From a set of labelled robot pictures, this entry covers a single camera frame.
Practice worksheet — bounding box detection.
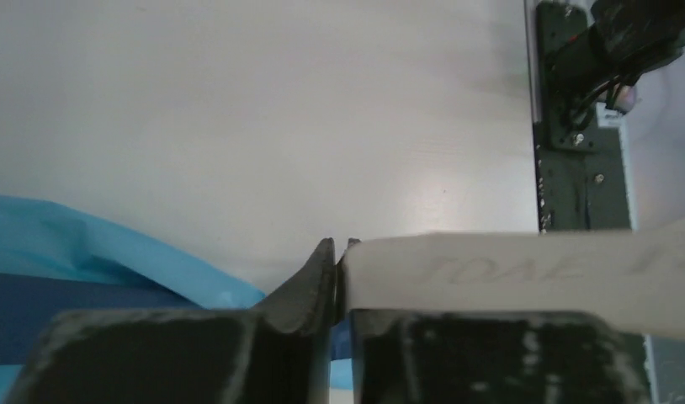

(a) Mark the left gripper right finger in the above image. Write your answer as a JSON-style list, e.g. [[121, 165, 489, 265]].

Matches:
[[337, 237, 653, 404]]

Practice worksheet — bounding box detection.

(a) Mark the blue wrapping paper sheet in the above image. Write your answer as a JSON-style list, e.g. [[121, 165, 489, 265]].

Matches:
[[0, 196, 339, 403]]

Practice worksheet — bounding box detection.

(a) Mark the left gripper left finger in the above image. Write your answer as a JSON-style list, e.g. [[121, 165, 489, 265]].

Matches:
[[6, 238, 336, 403]]

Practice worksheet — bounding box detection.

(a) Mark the cream ribbon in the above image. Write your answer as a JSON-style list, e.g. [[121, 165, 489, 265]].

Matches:
[[344, 226, 685, 340]]

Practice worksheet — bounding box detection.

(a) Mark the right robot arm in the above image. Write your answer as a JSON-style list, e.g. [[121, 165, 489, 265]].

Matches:
[[550, 0, 685, 112]]

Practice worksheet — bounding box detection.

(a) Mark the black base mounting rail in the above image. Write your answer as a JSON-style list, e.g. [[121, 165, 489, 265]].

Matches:
[[528, 1, 632, 232]]

